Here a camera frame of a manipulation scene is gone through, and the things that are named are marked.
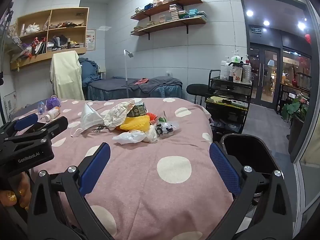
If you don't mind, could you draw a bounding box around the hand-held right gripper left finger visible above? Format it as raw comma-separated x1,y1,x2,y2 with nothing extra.
27,142,115,240

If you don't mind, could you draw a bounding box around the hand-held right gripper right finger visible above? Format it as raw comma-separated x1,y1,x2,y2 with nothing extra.
209,142,294,240

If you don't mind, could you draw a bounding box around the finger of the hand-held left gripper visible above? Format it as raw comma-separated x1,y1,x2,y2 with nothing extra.
25,116,69,141
0,113,39,137

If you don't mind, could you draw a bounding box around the black trash bin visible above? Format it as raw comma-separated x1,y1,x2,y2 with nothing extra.
221,134,282,198

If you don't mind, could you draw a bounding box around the clear plastic wrapper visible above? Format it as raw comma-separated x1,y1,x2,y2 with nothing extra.
155,120,180,137

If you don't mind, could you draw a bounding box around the person's left hand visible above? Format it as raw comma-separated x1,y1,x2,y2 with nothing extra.
0,173,33,212

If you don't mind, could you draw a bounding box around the white bottle orange cap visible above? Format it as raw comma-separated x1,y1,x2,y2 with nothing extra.
44,106,61,121

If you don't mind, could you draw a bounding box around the purple plastic bottle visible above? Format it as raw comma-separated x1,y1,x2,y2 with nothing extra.
46,95,62,110

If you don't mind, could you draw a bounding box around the white face mask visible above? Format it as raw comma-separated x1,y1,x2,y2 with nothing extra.
71,102,103,138

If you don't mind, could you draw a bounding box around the white tissue wad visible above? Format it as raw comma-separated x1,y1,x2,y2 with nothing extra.
112,126,158,145

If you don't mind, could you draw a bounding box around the cream towel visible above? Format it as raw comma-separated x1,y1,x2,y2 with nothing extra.
50,51,85,100

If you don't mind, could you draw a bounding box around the crumpled beige paper wrapper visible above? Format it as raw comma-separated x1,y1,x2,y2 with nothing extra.
103,101,137,130

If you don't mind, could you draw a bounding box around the pink polka dot blanket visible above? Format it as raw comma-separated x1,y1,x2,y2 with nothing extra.
11,97,234,240

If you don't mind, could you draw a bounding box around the yellow foam fruit net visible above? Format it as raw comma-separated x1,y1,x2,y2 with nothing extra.
120,116,151,132

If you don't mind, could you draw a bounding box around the blue cloth pile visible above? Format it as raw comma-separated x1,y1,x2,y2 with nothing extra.
79,57,100,87

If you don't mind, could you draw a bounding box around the grey massage bed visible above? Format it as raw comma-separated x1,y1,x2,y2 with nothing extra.
86,76,183,102

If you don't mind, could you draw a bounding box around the green drink carton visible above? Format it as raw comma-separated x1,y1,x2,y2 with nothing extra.
126,102,148,118

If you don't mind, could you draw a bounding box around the black trolley cart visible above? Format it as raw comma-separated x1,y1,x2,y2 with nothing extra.
204,69,253,134

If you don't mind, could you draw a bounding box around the black round stool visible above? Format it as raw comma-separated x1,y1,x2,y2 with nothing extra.
186,83,210,105

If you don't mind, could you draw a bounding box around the white floor lamp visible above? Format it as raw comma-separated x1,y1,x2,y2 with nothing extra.
124,49,133,98

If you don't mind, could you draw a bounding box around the potted green plant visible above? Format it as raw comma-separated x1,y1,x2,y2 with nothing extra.
281,94,309,155

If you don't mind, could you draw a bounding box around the glass double door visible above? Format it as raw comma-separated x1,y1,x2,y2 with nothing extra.
249,44,282,109

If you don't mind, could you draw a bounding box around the group of bottles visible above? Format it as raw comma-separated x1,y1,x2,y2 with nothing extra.
219,50,252,84

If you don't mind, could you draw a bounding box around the red vase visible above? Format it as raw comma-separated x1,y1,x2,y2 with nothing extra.
291,66,299,88

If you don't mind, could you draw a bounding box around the wooden cubby shelf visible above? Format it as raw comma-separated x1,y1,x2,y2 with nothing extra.
10,7,90,71

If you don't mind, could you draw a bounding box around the wall poster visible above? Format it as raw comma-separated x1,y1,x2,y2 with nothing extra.
86,29,97,51

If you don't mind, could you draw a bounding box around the wooden wall shelf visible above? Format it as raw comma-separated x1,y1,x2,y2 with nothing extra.
130,17,207,41
130,0,203,22

